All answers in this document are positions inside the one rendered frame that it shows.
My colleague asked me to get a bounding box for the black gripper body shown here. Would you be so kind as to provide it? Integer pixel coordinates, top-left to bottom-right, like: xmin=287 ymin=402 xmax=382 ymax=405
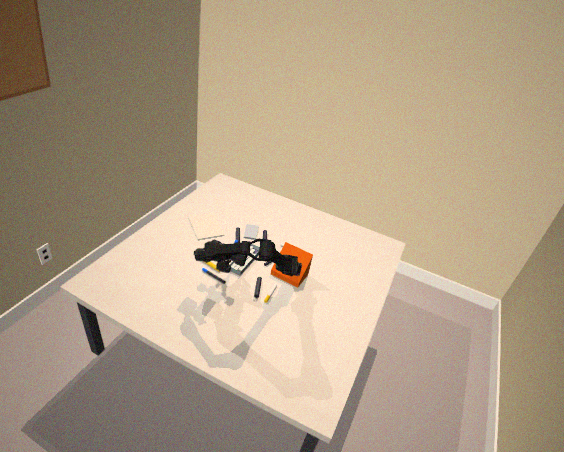
xmin=211 ymin=239 xmax=248 ymax=267

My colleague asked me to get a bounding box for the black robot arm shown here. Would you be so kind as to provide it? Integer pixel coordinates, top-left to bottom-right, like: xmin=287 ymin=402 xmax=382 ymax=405
xmin=194 ymin=238 xmax=302 ymax=276

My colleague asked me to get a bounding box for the keyboard with white letter keys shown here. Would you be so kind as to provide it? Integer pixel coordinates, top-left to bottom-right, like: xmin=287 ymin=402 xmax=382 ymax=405
xmin=229 ymin=244 xmax=260 ymax=276

